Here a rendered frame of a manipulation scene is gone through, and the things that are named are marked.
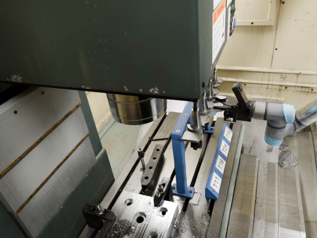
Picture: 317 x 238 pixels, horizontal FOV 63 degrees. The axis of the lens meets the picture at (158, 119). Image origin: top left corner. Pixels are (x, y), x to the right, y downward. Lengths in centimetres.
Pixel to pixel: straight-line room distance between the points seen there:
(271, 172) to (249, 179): 15
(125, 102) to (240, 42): 112
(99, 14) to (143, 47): 10
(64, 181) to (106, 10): 88
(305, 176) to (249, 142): 34
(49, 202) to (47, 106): 40
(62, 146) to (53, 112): 16
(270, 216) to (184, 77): 93
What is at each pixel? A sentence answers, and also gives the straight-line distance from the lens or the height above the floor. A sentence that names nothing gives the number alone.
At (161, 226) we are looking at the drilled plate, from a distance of 97.
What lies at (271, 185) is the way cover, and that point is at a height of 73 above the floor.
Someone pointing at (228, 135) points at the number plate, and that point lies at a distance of 138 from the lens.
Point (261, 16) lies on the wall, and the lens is 159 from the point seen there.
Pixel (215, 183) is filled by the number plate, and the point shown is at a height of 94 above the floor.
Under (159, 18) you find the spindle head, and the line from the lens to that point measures 46.
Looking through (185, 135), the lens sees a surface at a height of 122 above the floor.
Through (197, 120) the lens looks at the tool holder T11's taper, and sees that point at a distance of 93.
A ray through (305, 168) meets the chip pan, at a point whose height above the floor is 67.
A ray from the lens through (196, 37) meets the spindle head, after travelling 46.
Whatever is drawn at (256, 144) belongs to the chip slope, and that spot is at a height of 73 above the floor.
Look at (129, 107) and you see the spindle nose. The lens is 64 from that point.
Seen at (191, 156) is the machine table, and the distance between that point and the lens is 131.
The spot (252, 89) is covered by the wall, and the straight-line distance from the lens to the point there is 177.
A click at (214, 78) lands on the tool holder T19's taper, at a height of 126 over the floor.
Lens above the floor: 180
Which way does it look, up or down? 35 degrees down
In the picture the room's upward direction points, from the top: 8 degrees counter-clockwise
